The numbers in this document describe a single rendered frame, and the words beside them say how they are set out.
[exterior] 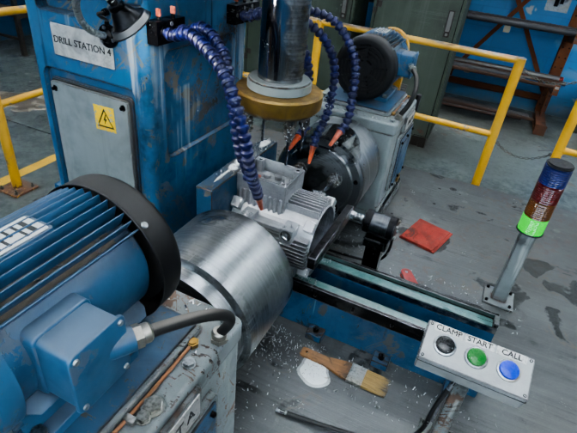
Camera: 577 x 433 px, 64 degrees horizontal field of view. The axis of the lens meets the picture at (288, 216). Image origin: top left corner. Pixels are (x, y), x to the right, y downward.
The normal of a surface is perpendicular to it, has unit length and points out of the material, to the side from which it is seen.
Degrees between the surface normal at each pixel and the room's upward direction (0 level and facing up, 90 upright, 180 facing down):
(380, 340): 90
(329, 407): 0
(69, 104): 90
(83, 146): 90
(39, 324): 0
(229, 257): 24
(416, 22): 90
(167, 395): 0
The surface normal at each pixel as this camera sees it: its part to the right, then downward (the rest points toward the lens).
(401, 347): -0.43, 0.46
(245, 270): 0.65, -0.44
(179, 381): 0.10, -0.83
